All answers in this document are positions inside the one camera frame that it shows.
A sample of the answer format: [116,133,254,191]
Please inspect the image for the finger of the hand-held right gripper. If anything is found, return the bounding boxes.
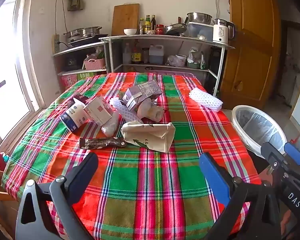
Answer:
[261,141,295,178]
[284,142,300,173]

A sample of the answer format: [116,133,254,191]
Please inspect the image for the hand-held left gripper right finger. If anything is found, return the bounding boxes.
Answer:
[199,152,283,240]

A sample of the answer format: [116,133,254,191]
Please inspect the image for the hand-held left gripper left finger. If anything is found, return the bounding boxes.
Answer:
[15,152,99,240]

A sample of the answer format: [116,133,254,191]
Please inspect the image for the brown snack wrapper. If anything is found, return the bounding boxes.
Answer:
[79,137,127,150]

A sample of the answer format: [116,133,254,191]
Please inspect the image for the white plastic bin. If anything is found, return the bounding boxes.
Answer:
[231,105,288,159]

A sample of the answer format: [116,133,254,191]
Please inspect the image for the clear plastic bag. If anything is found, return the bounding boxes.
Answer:
[101,111,120,138]

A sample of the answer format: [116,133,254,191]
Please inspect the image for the white blue yogurt pouch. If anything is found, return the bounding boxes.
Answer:
[61,98,90,133]

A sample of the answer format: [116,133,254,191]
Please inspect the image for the white red-label carton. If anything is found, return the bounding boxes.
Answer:
[84,96,120,127]

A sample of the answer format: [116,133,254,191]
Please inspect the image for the white foam fruit net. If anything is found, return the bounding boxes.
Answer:
[189,87,224,113]
[109,97,138,124]

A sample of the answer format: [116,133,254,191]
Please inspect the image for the cream paper bag green leaves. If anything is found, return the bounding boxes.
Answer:
[121,121,176,154]

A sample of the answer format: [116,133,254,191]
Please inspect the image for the dark red wrapper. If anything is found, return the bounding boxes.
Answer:
[67,94,88,108]

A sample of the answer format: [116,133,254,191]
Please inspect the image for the grey printed carton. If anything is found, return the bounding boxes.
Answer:
[137,79,163,101]
[124,88,147,111]

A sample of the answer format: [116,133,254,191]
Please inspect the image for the beige paper bag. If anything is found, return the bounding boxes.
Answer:
[137,97,165,123]

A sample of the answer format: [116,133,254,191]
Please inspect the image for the clear bin liner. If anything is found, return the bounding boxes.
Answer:
[236,109,287,150]

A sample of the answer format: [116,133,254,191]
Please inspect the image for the plaid tablecloth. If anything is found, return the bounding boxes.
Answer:
[1,72,262,240]

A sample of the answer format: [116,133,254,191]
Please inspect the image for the red cardboard box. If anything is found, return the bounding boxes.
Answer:
[61,74,78,93]

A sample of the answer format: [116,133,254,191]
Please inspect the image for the green cardboard box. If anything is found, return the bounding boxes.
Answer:
[77,72,98,81]

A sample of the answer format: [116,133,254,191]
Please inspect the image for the pink plastic basket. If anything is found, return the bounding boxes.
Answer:
[83,57,106,71]

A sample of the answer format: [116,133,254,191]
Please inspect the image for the black small cooker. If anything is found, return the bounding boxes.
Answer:
[64,57,81,71]

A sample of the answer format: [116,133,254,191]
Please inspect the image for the pink storage box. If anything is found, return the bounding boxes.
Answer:
[150,69,199,77]

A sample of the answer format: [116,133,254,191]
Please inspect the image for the wooden door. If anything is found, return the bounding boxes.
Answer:
[219,0,282,103]

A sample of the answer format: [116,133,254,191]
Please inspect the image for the green packet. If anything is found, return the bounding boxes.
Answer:
[199,52,207,70]

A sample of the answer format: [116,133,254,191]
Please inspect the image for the small white metal rack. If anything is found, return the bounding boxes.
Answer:
[52,41,109,80]

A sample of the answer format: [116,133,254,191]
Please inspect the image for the clear plastic bottle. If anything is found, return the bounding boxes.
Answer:
[122,42,132,65]

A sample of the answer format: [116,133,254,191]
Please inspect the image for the white plastic tub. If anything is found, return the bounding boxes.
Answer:
[175,54,188,67]

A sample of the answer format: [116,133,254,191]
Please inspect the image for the soy sauce bottle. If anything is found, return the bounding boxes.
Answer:
[131,42,142,64]

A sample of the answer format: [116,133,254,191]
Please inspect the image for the crumpled plastic bag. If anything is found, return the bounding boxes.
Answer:
[166,54,181,68]

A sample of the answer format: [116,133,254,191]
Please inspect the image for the yellowed power strip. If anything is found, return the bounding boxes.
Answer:
[52,34,60,54]

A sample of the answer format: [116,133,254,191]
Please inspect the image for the black induction cooker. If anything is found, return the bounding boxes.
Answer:
[67,33,108,47]

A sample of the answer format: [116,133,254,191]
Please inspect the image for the white electric kettle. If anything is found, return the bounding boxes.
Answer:
[212,18,236,43]

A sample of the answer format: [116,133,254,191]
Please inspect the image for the white jerrycan dark liquid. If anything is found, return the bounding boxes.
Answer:
[148,45,165,65]

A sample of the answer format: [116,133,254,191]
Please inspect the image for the steel steamer pot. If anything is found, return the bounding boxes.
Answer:
[80,26,103,37]

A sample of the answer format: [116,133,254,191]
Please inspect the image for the large white metal rack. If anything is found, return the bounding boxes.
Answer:
[99,34,236,97]

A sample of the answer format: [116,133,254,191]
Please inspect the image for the clear storage box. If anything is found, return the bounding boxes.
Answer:
[187,22,215,41]

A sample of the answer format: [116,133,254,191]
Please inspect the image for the wooden cutting board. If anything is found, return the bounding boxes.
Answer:
[111,3,140,36]

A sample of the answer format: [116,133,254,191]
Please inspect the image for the steel mixing bowl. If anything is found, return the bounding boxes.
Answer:
[186,12,213,25]

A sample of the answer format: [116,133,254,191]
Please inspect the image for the steel frying pan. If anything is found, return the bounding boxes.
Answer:
[164,17,189,36]

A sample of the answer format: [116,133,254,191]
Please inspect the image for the yellow label sauce bottle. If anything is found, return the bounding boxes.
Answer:
[144,14,152,34]

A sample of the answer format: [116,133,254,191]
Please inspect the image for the white window frame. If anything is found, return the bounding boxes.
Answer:
[0,0,47,155]

